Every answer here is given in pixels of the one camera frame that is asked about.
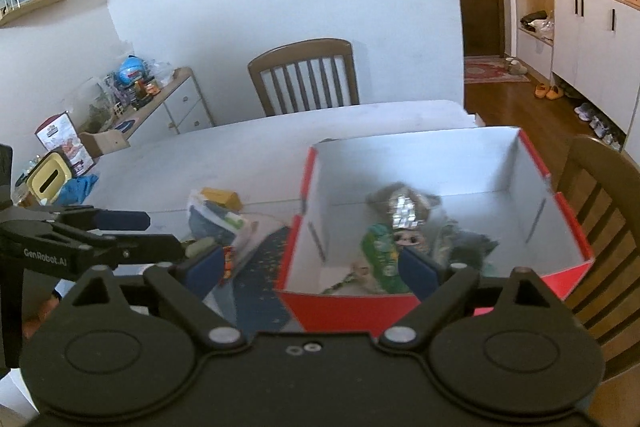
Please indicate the green snack packet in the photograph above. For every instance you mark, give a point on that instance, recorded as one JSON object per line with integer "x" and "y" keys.
{"x": 382, "y": 257}

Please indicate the wooden wall shelf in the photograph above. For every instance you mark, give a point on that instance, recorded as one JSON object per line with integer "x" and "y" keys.
{"x": 40, "y": 7}

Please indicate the silver foil bag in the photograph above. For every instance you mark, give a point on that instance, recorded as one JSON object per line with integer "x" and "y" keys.
{"x": 402, "y": 212}

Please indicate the grey plush slippers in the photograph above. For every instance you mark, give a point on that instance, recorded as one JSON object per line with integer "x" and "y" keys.
{"x": 516, "y": 67}

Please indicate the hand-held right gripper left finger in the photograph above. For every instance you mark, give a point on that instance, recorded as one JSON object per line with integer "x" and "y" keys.
{"x": 205, "y": 271}

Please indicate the white and blue pouch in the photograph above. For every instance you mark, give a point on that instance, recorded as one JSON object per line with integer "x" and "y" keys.
{"x": 220, "y": 222}

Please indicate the wood and white sideboard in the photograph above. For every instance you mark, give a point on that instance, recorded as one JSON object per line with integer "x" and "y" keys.
{"x": 185, "y": 107}

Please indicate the blue cloth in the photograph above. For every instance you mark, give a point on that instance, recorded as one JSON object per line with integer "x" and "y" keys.
{"x": 80, "y": 189}

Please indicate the wooden chair with curved back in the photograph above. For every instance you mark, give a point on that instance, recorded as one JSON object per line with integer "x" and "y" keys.
{"x": 600, "y": 187}

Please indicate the red shoe box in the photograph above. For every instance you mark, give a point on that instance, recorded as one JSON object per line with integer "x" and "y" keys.
{"x": 340, "y": 312}

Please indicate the yellow tissue box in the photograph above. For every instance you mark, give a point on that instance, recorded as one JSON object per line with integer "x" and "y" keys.
{"x": 50, "y": 177}

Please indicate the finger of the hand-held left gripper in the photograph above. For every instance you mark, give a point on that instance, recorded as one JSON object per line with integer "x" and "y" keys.
{"x": 150, "y": 248}
{"x": 125, "y": 220}

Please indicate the orange slipper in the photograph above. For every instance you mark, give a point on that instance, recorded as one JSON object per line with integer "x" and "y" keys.
{"x": 556, "y": 93}
{"x": 541, "y": 91}

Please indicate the row of sneakers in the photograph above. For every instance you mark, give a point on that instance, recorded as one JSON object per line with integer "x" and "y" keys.
{"x": 600, "y": 124}

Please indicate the wooden slat-back chair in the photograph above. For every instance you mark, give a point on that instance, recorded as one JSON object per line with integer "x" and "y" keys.
{"x": 300, "y": 52}

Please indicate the red patterned rug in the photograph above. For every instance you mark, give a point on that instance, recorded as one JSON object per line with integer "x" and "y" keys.
{"x": 487, "y": 72}

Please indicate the small red white toy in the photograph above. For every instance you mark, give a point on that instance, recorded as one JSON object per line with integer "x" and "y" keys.
{"x": 228, "y": 262}

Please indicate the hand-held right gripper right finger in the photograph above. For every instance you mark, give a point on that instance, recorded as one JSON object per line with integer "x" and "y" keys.
{"x": 420, "y": 276}

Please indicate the red snack bag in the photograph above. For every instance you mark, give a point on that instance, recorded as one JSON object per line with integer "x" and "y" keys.
{"x": 62, "y": 137}

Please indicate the white lower cabinet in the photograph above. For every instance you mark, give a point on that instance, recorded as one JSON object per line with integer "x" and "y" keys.
{"x": 595, "y": 47}

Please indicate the dark speckled placemat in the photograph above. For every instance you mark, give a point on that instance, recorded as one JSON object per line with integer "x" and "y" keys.
{"x": 260, "y": 277}

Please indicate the blue globe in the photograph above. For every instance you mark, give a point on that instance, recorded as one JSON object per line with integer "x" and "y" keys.
{"x": 131, "y": 69}

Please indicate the grey-green correction tape dispenser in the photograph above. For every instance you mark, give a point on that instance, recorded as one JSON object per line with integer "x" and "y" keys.
{"x": 197, "y": 247}

